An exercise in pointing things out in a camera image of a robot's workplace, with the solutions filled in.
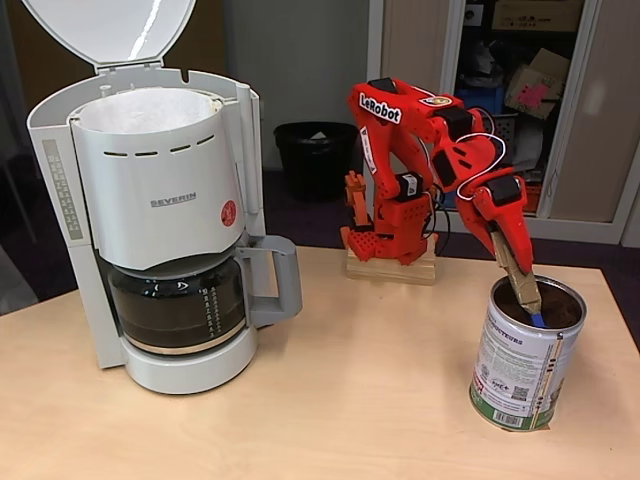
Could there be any blue scoop with taped handle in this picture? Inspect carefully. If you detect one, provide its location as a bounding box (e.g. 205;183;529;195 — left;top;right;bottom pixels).
492;229;549;330

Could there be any white green coffee tin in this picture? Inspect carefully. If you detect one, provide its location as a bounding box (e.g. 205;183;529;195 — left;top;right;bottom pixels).
468;276;587;432

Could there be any white coffee maker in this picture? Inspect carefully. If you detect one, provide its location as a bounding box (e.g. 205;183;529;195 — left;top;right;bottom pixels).
19;0;264;396

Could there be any white paper coffee filter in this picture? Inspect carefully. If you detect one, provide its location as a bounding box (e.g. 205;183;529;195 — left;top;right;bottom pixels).
74;85;224;136

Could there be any orange plastic crate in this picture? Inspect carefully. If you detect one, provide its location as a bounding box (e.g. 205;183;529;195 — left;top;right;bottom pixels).
522;182;544;214

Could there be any white paper sheet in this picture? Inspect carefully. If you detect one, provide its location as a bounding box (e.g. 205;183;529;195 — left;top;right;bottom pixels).
514;121;546;174

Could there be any grey perforated basket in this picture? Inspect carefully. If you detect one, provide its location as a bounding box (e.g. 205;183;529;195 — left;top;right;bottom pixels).
483;112;519;164

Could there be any blue plastic crate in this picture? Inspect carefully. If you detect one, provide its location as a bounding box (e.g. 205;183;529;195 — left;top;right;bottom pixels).
455;87;506;117

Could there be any wooden base block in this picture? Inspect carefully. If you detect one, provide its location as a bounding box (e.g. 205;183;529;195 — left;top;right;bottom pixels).
345;237;439;287

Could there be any grey tambour door cabinet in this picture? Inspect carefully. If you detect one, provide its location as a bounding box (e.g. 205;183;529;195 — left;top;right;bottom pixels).
367;0;640;246

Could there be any cardboard box with pink mark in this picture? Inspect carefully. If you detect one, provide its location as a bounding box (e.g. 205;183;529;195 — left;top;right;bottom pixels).
503;48;571;119

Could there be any orange plastic clamp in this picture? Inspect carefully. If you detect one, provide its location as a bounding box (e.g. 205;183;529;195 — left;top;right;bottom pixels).
343;170;374;230

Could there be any black waste bin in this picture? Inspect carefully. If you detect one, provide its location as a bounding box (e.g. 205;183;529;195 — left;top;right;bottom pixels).
273;121;360;204

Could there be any brown cardboard box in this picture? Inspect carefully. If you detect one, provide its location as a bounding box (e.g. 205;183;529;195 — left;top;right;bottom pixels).
492;0;584;32

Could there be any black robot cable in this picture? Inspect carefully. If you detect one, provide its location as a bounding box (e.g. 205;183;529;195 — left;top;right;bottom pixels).
430;187;452;252

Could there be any white servo wire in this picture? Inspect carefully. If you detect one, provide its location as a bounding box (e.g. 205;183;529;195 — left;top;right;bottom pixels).
453;132;507;200

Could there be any glass carafe with grey handle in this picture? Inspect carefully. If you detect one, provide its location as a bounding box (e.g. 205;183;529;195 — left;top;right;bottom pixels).
106;234;304;357

